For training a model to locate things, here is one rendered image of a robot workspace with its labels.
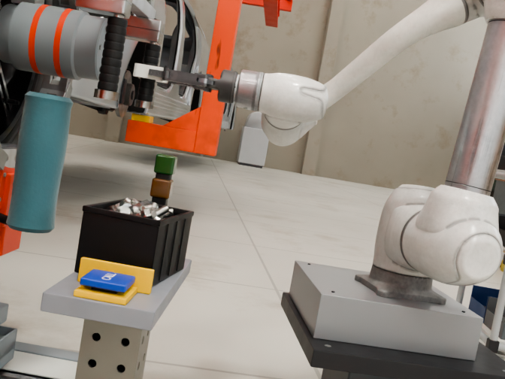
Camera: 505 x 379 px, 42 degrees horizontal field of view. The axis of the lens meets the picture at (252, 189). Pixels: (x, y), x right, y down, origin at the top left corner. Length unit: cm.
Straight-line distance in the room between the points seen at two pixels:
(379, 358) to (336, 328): 12
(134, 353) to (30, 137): 44
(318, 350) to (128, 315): 58
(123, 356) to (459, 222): 74
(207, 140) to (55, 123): 371
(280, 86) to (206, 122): 348
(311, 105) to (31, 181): 62
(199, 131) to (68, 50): 363
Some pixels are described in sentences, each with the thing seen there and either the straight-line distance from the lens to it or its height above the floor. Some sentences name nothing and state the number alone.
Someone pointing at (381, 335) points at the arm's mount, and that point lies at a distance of 159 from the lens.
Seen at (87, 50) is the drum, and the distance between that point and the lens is 138.
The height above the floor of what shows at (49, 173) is 60.
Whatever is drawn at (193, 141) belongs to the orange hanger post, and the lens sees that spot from 497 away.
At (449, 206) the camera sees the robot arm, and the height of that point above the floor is 65.
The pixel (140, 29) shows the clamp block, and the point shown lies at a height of 92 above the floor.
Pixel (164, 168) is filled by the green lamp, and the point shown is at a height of 63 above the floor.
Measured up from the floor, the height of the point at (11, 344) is 14.
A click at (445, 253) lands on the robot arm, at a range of 146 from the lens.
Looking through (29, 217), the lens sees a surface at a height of 51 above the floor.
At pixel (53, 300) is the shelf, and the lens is 104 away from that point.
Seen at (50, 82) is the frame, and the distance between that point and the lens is 171.
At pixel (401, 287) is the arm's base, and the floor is 43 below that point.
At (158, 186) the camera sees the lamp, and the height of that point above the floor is 59.
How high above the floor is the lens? 73
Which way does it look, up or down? 5 degrees down
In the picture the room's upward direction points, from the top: 10 degrees clockwise
